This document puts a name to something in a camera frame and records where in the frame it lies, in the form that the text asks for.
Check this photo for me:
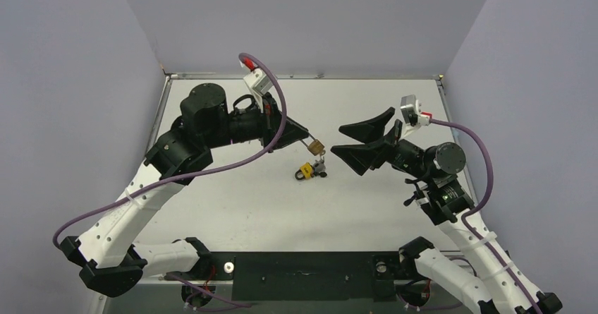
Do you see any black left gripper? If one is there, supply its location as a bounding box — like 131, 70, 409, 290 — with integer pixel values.
205, 92, 310, 153

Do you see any brass padlock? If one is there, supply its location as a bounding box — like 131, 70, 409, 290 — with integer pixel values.
300, 135, 326, 157

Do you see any yellow padlock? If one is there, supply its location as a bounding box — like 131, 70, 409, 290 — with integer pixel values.
294, 162, 315, 181

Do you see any silver keys bunch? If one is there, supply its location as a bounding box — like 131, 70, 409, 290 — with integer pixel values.
311, 157, 327, 178

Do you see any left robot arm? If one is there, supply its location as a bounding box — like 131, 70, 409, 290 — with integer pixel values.
59, 83, 309, 298

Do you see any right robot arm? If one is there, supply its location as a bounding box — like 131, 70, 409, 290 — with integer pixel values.
331, 108, 563, 313

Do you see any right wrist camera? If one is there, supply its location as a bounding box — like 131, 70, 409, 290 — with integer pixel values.
400, 95, 432, 138

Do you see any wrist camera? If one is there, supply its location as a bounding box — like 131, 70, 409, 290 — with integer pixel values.
243, 68, 274, 99
400, 95, 432, 138

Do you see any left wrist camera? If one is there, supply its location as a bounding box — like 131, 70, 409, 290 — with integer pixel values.
243, 68, 274, 99

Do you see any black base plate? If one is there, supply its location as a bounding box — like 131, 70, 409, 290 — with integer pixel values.
167, 251, 422, 301

